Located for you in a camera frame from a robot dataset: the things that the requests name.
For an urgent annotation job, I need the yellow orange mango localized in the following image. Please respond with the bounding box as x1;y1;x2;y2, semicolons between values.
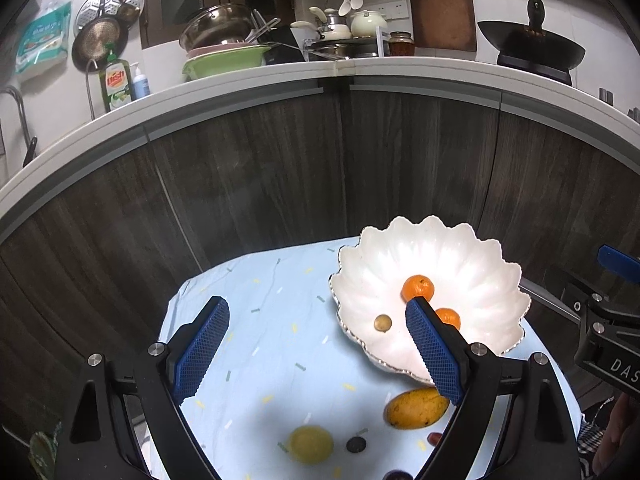
383;387;449;430

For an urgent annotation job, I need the red grape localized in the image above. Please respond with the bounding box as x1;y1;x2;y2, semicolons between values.
427;432;442;446

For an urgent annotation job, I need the dark purple plum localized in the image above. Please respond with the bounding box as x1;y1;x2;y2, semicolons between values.
346;436;367;454

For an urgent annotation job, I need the green yellow apple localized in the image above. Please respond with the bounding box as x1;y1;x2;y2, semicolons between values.
288;425;334;465

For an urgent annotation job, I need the front orange mandarin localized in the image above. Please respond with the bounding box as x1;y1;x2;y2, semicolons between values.
435;308;461;330

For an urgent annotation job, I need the orange mandarin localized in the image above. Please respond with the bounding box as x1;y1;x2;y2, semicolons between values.
435;308;461;330
400;274;435;302

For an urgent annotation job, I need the small brown longan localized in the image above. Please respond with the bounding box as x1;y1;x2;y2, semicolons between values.
373;314;393;333

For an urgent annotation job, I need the back orange mandarin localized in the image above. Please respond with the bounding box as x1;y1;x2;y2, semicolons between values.
400;274;435;302

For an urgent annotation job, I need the white scalloped gold-rimmed bowl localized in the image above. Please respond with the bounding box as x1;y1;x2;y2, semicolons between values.
327;214;533;386

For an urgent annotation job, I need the light blue patterned tablecloth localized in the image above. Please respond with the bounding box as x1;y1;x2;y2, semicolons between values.
142;235;586;480

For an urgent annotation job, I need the black wok with lid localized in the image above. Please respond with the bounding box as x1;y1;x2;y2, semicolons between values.
477;0;586;86

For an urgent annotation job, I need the metal faucet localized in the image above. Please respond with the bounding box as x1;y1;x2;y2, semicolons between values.
0;84;38;167

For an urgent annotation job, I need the blue pump bottle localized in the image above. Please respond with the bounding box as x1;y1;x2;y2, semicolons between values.
130;62;151;100

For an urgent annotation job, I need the wooden cutting board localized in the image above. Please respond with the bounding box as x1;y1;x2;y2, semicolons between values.
410;0;477;53

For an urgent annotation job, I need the green dish soap bottle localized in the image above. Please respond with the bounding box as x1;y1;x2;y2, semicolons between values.
100;44;134;113

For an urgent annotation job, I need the red sauce jar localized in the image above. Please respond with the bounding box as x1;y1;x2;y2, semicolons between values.
388;30;416;56

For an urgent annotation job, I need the green plastic basin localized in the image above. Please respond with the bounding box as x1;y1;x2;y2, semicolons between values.
182;44;271;80

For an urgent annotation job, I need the cream ceramic teapot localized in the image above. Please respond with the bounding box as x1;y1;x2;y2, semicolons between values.
350;10;387;38

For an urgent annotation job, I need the hanging frying pan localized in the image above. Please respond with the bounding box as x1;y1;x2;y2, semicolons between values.
72;14;129;72

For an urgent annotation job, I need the cream small saucepan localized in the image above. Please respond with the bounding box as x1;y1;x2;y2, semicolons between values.
291;6;352;41

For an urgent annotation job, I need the teal tissue package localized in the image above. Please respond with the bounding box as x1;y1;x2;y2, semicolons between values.
15;1;72;81

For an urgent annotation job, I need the hanging steamer rack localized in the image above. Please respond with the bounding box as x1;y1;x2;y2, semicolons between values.
74;0;145;34

